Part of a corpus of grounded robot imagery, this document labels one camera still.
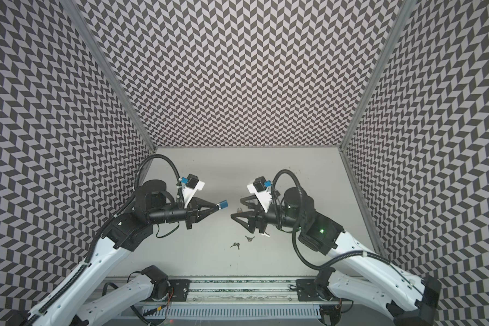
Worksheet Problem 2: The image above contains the right black corrugated cable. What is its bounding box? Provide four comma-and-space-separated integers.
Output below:
269, 169, 392, 272

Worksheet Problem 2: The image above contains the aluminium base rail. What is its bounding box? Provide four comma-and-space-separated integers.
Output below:
71, 276, 416, 325

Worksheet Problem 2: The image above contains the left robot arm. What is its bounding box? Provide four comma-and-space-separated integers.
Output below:
6, 175, 228, 325

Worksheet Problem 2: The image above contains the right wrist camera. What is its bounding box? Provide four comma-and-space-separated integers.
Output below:
247, 177, 272, 213

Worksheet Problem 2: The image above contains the left black corrugated cable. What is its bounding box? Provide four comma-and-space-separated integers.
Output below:
133, 153, 184, 205

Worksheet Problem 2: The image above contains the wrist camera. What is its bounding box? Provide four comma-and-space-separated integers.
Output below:
247, 177, 272, 213
180, 174, 205, 209

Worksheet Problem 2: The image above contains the blue padlock with keys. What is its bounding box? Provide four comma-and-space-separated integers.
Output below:
217, 200, 228, 210

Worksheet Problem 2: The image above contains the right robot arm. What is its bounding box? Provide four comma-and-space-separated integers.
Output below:
231, 187, 441, 325

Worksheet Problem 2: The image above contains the black corrugated cable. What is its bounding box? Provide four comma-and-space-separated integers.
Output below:
269, 169, 392, 272
133, 153, 184, 205

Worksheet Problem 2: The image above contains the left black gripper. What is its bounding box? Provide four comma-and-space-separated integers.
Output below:
149, 198, 220, 231

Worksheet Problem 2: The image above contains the blue padlock key set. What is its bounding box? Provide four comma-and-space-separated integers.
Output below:
230, 243, 240, 251

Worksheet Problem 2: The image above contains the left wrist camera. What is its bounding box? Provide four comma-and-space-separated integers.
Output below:
180, 174, 205, 209

